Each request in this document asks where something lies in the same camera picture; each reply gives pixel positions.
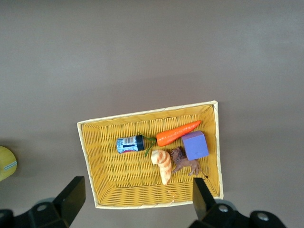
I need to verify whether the clear packing tape roll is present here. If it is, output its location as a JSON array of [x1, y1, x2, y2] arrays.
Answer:
[[0, 146, 18, 182]]

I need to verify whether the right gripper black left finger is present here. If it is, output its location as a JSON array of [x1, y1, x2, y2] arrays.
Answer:
[[0, 175, 86, 228]]

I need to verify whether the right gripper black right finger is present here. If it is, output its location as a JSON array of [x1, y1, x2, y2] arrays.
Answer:
[[189, 177, 288, 228]]

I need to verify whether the orange toy carrot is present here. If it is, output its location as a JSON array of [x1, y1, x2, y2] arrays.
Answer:
[[137, 120, 202, 157]]

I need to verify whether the striped toy bread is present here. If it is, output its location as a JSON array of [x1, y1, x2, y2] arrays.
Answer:
[[151, 149, 172, 185]]

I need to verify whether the small can with barcode label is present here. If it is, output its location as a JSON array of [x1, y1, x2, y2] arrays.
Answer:
[[116, 134, 145, 154]]

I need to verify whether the purple foam cube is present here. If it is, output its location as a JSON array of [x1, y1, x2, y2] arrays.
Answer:
[[181, 130, 209, 160]]

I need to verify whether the yellow wicker basket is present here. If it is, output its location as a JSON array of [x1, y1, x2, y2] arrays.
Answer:
[[77, 100, 224, 209]]

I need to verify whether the brown toy lion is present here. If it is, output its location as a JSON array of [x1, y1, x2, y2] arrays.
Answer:
[[170, 146, 209, 179]]

